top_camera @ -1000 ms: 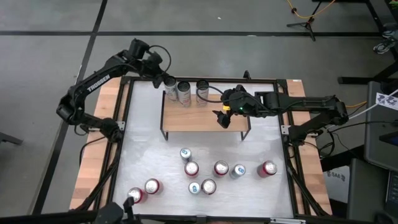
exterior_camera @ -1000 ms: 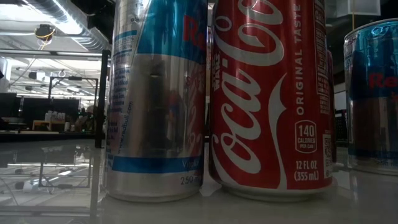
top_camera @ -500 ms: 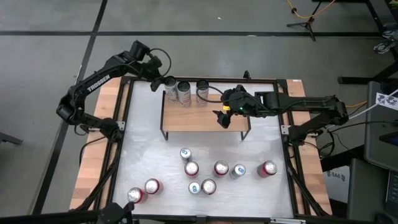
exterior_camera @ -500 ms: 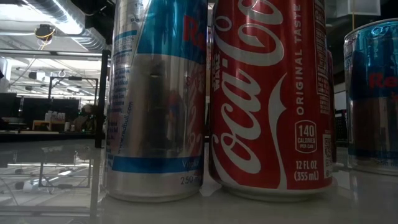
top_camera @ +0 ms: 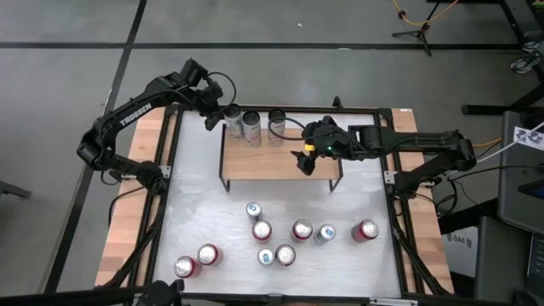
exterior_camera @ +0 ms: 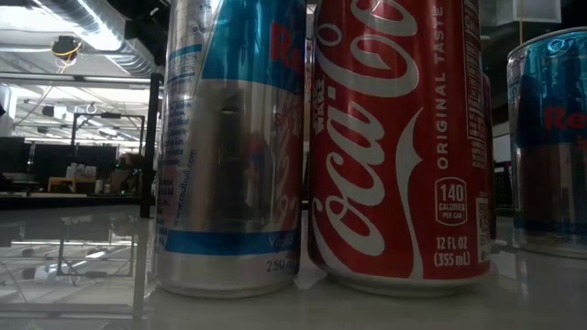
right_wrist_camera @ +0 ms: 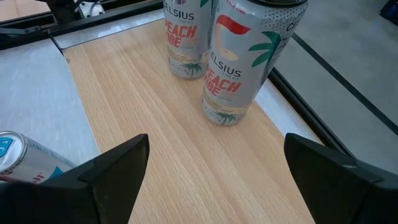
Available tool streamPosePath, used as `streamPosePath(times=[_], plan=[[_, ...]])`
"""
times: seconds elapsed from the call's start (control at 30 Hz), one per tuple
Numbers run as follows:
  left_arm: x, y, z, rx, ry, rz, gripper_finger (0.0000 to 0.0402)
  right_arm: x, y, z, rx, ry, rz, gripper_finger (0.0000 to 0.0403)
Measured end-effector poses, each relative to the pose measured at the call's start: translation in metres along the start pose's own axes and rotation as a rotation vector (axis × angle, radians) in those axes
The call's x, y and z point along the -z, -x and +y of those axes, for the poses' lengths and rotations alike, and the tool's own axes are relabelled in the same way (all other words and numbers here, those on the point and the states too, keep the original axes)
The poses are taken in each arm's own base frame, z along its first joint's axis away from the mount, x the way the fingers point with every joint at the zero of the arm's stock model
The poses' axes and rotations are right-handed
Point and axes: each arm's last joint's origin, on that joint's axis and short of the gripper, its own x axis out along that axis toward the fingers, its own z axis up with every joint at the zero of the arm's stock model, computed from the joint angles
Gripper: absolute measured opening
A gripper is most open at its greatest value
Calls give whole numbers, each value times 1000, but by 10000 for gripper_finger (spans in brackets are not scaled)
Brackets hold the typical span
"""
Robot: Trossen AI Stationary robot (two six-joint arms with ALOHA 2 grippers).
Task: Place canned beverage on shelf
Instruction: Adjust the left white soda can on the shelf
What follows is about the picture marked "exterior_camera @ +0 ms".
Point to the small Red Bull can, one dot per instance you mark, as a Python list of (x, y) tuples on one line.
[(229, 160)]

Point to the large Red Bull can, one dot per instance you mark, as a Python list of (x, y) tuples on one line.
[(550, 137)]

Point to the black equipment rack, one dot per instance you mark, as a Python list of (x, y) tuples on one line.
[(503, 183)]

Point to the small wooden stand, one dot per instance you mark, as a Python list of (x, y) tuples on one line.
[(59, 181)]

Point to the white hanging panel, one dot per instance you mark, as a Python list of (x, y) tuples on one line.
[(527, 11)]

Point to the black monitor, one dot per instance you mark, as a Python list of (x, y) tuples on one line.
[(11, 153)]

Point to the distant black rig frame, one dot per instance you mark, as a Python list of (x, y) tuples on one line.
[(110, 115)]

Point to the silver ventilation duct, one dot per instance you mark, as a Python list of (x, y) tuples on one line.
[(91, 23)]

